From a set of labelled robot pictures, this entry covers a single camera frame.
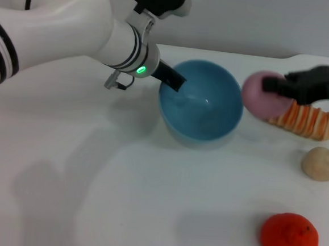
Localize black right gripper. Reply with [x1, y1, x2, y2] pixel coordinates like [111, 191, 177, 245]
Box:
[261, 61, 329, 108]

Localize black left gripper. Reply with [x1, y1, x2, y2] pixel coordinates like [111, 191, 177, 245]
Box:
[150, 59, 189, 93]

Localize pink toy peach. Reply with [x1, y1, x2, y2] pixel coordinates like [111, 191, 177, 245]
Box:
[240, 69, 295, 123]

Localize blue bowl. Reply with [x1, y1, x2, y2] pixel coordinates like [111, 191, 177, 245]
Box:
[154, 56, 248, 153]

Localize orange striped toy bread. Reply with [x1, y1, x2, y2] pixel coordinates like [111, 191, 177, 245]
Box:
[265, 99, 329, 142]

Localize beige round toy bun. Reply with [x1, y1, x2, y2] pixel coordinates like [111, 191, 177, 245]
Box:
[299, 145, 329, 183]

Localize orange toy tangerine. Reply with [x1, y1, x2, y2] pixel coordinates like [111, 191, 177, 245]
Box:
[259, 210, 322, 246]

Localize silver wrist connector with cable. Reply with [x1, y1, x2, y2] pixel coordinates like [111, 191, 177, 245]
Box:
[103, 68, 135, 92]

